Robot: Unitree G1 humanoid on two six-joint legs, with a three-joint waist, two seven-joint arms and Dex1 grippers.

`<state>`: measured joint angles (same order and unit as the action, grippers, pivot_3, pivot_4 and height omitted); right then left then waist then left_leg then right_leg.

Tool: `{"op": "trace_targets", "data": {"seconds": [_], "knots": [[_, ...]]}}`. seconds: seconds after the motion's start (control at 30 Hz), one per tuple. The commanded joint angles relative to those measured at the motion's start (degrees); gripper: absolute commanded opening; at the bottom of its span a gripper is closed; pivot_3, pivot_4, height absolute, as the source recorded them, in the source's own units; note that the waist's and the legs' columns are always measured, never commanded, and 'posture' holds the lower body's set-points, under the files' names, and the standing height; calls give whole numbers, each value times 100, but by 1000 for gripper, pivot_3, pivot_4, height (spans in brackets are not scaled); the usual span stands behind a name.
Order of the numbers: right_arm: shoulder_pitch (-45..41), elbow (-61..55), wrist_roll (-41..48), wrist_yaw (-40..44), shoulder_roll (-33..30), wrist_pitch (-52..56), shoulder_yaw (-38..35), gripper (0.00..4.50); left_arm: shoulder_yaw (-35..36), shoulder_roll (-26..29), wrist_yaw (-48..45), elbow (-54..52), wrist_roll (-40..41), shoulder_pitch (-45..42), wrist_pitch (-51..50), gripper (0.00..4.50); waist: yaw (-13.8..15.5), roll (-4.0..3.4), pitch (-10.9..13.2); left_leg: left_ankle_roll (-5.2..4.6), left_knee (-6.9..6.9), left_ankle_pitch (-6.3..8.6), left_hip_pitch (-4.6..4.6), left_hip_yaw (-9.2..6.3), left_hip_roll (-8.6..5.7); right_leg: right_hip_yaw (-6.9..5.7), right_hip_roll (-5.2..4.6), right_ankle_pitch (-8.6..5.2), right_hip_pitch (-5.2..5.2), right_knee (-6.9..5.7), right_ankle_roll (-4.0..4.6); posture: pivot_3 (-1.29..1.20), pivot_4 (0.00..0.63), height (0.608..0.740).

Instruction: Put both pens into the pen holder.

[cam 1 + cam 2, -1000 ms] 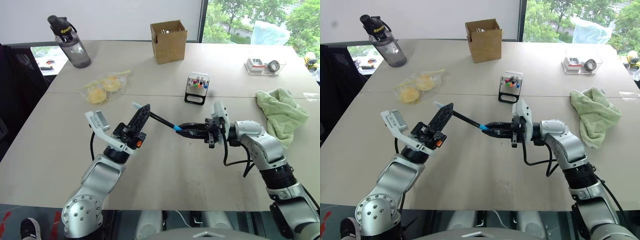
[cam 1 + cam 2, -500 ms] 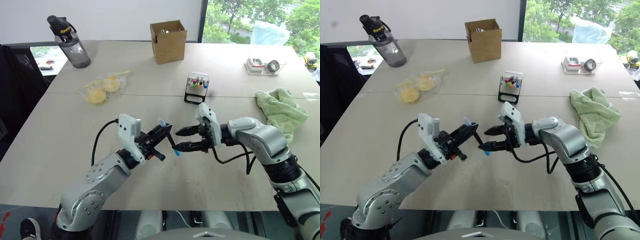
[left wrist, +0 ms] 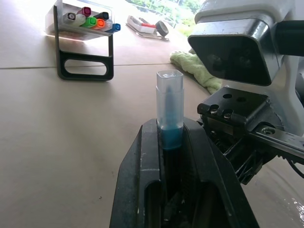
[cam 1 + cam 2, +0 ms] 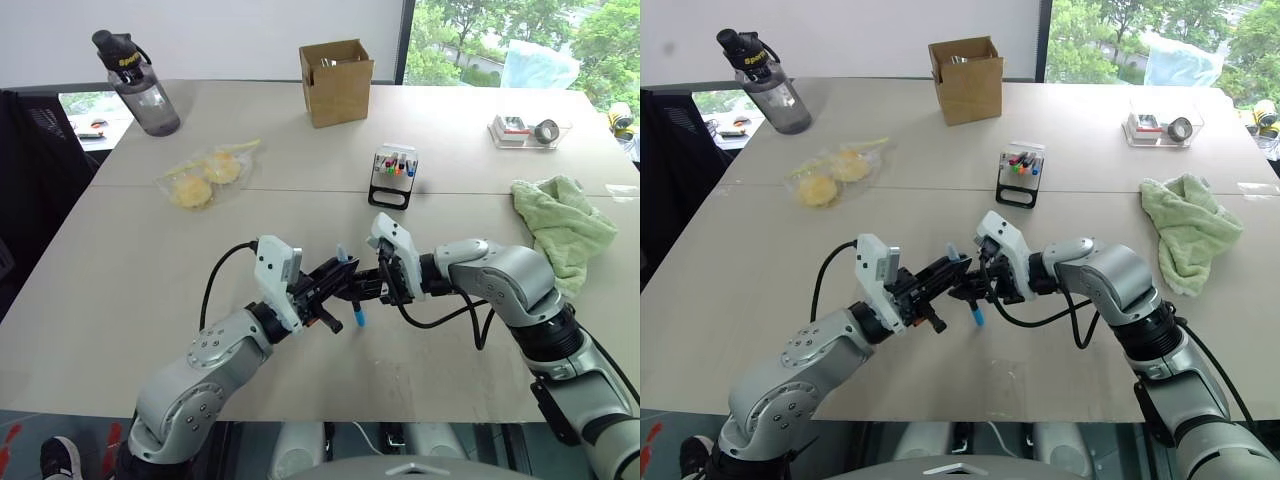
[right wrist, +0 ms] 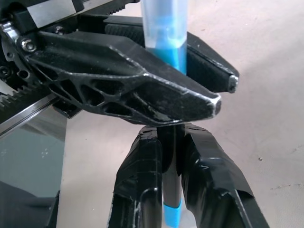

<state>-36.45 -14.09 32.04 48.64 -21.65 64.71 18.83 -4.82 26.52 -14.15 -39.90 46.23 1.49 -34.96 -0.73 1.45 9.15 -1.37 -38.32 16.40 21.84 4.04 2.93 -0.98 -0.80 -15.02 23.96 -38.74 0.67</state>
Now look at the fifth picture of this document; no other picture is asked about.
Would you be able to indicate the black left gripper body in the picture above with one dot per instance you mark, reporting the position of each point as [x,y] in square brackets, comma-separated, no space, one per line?
[14,78]

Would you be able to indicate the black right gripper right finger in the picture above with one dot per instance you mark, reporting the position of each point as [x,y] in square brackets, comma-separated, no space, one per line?
[213,180]

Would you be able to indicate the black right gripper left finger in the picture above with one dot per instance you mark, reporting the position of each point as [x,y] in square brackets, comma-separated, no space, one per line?
[139,180]

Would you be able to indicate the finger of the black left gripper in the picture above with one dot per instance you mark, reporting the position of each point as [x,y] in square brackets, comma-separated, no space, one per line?
[114,71]
[209,66]

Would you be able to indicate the black pen with blue band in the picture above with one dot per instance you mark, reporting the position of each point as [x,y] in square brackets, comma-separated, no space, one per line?
[170,187]

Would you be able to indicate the blue pen with translucent cap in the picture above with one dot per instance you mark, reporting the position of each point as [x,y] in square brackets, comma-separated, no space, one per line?
[175,55]

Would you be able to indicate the grey glossy panel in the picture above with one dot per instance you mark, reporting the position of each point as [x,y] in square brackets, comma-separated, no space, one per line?
[31,156]

